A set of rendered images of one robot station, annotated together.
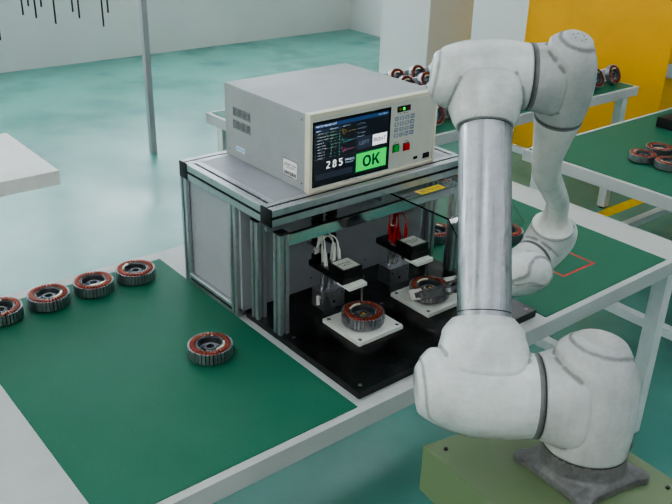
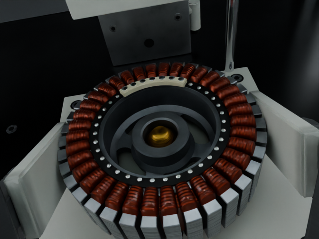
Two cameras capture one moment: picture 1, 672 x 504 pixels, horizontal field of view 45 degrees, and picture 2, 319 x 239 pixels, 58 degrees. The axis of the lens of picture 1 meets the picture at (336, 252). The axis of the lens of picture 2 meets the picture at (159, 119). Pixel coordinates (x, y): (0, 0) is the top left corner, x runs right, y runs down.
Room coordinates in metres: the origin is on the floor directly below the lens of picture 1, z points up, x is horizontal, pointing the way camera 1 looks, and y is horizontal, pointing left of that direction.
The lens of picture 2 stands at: (1.93, -0.33, 0.93)
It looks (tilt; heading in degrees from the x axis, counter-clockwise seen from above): 48 degrees down; 42
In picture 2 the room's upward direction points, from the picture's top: 11 degrees counter-clockwise
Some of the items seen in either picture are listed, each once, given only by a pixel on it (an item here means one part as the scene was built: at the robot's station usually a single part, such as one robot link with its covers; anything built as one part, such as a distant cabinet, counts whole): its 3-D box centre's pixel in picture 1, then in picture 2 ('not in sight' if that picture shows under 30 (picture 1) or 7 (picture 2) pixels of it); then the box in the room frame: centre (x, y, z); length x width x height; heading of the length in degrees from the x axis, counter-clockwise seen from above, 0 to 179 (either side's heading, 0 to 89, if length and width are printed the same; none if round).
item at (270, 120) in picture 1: (329, 122); not in sight; (2.18, 0.03, 1.22); 0.44 x 0.39 x 0.20; 130
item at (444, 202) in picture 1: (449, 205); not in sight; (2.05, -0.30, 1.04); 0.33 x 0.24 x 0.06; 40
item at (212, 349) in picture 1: (210, 348); not in sight; (1.72, 0.30, 0.77); 0.11 x 0.11 x 0.04
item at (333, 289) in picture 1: (328, 295); not in sight; (1.96, 0.02, 0.80); 0.07 x 0.05 x 0.06; 130
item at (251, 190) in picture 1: (325, 166); not in sight; (2.17, 0.04, 1.09); 0.68 x 0.44 x 0.05; 130
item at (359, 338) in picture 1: (362, 323); not in sight; (1.85, -0.08, 0.78); 0.15 x 0.15 x 0.01; 40
